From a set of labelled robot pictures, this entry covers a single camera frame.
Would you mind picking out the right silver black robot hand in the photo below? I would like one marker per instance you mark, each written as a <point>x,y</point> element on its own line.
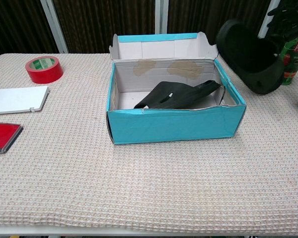
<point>290,22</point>

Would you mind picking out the black shoe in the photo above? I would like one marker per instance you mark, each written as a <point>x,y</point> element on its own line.
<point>245,54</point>
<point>178,96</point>

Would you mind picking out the light blue shoe box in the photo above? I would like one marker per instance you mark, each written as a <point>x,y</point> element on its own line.
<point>169,126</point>

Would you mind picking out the green chips can red lid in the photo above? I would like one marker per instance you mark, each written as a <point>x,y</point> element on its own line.
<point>294,67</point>

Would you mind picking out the dark ribbed partition panel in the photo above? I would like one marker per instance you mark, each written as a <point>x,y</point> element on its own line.
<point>101,22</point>
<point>15,24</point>
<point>208,15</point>

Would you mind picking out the beige woven table cloth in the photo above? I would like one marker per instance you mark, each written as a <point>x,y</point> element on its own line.
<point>139,186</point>

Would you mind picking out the red tape roll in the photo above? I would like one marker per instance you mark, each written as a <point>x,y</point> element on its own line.
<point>47,73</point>

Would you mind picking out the white flat plastic case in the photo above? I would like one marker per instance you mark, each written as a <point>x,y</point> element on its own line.
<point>17,99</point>

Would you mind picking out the red ink pad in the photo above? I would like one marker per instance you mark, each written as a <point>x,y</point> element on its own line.
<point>1,136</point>

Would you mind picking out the silver partition post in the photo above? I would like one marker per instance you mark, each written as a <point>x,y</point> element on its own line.
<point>161,17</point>
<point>267,17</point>
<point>54,27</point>

